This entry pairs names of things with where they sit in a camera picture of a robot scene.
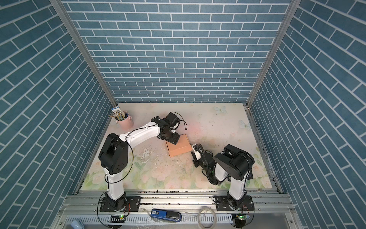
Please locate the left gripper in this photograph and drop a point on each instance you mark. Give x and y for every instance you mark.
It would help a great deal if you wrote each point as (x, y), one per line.
(175, 139)

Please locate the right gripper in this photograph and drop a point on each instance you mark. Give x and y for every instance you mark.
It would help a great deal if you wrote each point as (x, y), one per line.
(196, 161)

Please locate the pink paper box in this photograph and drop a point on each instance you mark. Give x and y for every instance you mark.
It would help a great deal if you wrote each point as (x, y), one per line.
(183, 146)

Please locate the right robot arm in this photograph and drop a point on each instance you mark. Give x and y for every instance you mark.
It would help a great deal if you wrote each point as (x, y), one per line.
(232, 164)

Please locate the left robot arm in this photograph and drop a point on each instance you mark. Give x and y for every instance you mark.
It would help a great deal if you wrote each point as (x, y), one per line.
(114, 155)

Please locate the pink pen cup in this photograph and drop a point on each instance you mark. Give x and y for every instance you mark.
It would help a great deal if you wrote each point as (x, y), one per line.
(126, 124)

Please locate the blue handheld device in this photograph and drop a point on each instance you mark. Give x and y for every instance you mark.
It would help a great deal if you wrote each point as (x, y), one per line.
(167, 215)

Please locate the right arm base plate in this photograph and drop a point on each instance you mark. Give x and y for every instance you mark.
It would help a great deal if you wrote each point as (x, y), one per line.
(228, 203)

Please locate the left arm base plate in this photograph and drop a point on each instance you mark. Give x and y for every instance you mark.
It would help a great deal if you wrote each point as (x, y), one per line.
(123, 204)

